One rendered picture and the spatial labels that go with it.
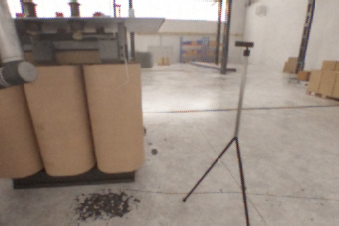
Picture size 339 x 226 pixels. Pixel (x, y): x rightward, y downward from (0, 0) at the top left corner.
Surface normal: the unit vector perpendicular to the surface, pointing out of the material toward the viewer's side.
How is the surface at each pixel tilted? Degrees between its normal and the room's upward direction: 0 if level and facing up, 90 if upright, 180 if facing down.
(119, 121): 90
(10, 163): 90
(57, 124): 90
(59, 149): 90
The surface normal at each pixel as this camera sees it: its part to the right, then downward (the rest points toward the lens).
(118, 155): 0.13, 0.32
